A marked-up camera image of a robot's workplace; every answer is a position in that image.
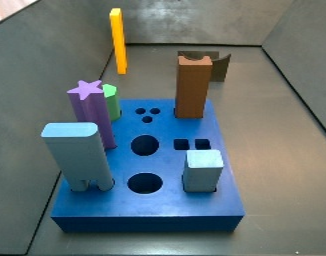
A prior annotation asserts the green hexagon block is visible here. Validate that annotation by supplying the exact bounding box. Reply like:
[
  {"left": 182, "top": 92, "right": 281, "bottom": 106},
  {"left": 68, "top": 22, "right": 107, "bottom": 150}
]
[{"left": 103, "top": 84, "right": 120, "bottom": 121}]

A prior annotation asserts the purple star block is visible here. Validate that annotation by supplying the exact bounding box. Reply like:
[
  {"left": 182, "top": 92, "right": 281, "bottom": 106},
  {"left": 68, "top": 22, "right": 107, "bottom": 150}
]
[{"left": 67, "top": 80, "right": 116, "bottom": 149}]

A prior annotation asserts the blue peg board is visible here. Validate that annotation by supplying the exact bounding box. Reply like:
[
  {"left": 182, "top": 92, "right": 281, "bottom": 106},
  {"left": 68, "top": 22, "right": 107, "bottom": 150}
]
[{"left": 51, "top": 99, "right": 245, "bottom": 232}]

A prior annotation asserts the brown notched block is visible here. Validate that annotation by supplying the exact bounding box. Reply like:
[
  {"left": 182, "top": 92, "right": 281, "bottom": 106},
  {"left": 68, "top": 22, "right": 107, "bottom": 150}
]
[{"left": 175, "top": 56, "right": 213, "bottom": 118}]

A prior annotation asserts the yellow double-square block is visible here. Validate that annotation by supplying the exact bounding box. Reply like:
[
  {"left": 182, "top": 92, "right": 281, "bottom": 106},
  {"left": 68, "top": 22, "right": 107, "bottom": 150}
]
[{"left": 110, "top": 8, "right": 127, "bottom": 74}]

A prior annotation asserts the light blue square block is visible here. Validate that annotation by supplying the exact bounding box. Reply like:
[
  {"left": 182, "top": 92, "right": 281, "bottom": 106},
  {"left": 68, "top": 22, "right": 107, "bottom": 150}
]
[{"left": 182, "top": 149, "right": 225, "bottom": 192}]

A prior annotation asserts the light blue arch block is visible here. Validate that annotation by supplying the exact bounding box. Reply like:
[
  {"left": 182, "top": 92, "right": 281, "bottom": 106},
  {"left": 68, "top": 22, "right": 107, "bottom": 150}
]
[{"left": 42, "top": 122, "right": 114, "bottom": 192}]

